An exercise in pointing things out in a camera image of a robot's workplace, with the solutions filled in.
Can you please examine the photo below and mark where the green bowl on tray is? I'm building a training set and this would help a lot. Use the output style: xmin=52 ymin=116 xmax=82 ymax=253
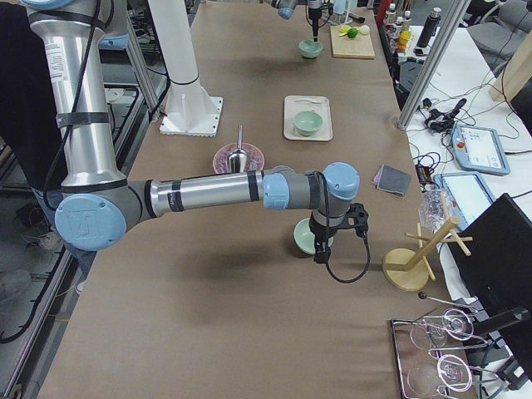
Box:
xmin=293 ymin=111 xmax=323 ymax=137

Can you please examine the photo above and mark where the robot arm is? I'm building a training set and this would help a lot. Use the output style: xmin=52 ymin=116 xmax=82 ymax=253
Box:
xmin=25 ymin=1 xmax=367 ymax=264
xmin=266 ymin=0 xmax=333 ymax=42

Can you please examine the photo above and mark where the clear wine glass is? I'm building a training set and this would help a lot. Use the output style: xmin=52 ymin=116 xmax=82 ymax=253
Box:
xmin=406 ymin=354 xmax=473 ymax=398
xmin=410 ymin=308 xmax=473 ymax=351

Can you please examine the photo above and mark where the blue teach pendant far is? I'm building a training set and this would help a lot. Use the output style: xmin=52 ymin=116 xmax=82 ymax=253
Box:
xmin=451 ymin=124 xmax=510 ymax=175

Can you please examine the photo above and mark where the blue teach pendant near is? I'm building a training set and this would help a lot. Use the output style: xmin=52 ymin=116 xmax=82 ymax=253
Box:
xmin=433 ymin=171 xmax=495 ymax=230

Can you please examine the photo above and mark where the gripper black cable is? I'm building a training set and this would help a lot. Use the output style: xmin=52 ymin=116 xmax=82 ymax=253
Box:
xmin=315 ymin=172 xmax=372 ymax=283

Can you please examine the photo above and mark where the green lime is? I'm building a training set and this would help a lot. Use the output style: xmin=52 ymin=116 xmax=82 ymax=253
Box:
xmin=347 ymin=27 xmax=359 ymax=39

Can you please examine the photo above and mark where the metal ice scoop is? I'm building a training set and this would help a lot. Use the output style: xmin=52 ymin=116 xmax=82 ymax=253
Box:
xmin=227 ymin=125 xmax=248 ymax=173

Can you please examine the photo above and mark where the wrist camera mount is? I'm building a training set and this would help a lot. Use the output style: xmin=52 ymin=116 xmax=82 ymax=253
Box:
xmin=342 ymin=203 xmax=369 ymax=239

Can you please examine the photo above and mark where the black monitor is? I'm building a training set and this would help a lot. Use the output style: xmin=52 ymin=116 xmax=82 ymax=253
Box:
xmin=450 ymin=194 xmax=531 ymax=315

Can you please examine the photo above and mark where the black water bottle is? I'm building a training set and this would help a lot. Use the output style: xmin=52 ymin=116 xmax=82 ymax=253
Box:
xmin=416 ymin=7 xmax=441 ymax=48

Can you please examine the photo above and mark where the cream rabbit tray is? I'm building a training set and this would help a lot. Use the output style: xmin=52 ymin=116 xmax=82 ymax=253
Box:
xmin=283 ymin=96 xmax=333 ymax=141

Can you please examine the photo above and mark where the black wire glass rack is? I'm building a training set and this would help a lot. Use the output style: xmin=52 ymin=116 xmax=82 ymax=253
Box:
xmin=390 ymin=291 xmax=510 ymax=398

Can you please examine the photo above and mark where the clear plastic bag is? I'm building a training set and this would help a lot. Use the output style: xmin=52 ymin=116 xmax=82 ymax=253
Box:
xmin=418 ymin=190 xmax=453 ymax=231

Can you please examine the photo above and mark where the wooden cutting board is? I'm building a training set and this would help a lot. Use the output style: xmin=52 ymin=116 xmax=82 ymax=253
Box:
xmin=330 ymin=26 xmax=375 ymax=59

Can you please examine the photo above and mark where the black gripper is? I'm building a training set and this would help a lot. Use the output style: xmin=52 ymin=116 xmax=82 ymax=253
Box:
xmin=309 ymin=217 xmax=334 ymax=264
xmin=307 ymin=7 xmax=322 ymax=42

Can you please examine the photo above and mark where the aluminium frame post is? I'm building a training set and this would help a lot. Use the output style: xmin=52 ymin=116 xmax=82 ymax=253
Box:
xmin=397 ymin=0 xmax=470 ymax=131

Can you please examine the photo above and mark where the white garlic bulb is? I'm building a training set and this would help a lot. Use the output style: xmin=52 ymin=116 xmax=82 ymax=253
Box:
xmin=358 ymin=25 xmax=370 ymax=35

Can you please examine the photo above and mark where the wooden mug tree stand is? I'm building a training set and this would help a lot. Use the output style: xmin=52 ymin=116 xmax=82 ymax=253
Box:
xmin=382 ymin=216 xmax=473 ymax=292

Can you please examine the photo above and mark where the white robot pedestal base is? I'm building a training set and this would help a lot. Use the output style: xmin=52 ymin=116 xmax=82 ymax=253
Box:
xmin=149 ymin=0 xmax=223 ymax=137

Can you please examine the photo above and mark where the clear wine glass upper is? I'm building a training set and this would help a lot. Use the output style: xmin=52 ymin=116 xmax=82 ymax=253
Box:
xmin=410 ymin=308 xmax=473 ymax=351

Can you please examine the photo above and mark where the pink bowl with ice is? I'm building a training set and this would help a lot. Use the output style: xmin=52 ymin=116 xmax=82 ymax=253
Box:
xmin=212 ymin=142 xmax=265 ymax=174

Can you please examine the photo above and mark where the blue teach pendant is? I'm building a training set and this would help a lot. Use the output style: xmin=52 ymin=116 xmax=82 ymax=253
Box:
xmin=451 ymin=124 xmax=510 ymax=175
xmin=433 ymin=171 xmax=495 ymax=230

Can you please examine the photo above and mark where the clear wine glass lower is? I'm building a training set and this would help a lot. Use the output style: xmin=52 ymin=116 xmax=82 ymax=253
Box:
xmin=406 ymin=354 xmax=473 ymax=398

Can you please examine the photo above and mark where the grey folded cloth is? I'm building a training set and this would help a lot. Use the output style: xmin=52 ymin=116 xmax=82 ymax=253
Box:
xmin=372 ymin=165 xmax=411 ymax=196

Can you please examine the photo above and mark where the person in dark clothes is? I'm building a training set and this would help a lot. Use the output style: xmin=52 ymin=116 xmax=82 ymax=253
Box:
xmin=0 ymin=3 xmax=96 ymax=279

